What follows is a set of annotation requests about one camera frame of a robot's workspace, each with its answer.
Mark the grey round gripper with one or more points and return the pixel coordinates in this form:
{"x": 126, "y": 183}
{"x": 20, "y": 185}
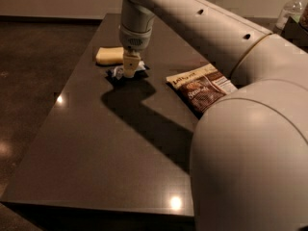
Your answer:
{"x": 135, "y": 38}

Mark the blue rxbar blueberry wrapper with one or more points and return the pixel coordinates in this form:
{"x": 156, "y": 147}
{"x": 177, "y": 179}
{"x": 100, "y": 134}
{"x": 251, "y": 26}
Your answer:
{"x": 117, "y": 73}

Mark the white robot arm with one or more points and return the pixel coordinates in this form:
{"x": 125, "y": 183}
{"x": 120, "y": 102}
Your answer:
{"x": 249, "y": 155}

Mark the yellow sponge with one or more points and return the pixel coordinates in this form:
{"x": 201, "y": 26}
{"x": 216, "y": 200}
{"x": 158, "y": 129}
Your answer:
{"x": 108, "y": 56}

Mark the brown white snack bag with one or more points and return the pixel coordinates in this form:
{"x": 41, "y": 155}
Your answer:
{"x": 201, "y": 87}

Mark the dark box at table corner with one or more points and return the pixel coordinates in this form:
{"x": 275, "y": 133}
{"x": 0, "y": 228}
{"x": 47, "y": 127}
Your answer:
{"x": 295, "y": 34}

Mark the clear plastic bottle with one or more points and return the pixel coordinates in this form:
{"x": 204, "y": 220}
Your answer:
{"x": 293, "y": 7}

